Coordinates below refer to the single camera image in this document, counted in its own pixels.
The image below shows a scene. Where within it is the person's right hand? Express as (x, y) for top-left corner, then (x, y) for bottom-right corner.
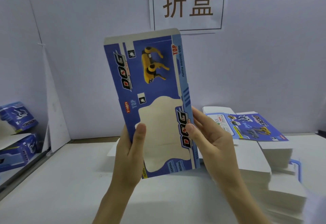
(184, 106), (241, 185)

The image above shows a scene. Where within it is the person's left hand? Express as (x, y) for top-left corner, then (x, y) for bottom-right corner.
(110, 123), (147, 192)

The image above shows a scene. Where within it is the stack of boxes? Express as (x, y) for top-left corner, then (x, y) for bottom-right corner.
(106, 140), (121, 159)
(202, 105), (308, 223)

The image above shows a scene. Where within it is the blue dog-print cardboard box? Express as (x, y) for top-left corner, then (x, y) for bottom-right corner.
(103, 28), (201, 179)

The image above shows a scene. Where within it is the pile of blue boxes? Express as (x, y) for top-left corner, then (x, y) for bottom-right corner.
(0, 101), (42, 173)

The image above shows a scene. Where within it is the person's right forearm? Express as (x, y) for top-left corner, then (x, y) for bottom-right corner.
(218, 172), (274, 224)

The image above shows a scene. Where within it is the person's left forearm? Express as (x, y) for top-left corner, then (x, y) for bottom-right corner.
(93, 183), (135, 224)

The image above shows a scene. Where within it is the white paper wall sign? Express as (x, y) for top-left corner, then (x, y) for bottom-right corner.
(148, 0), (228, 34)

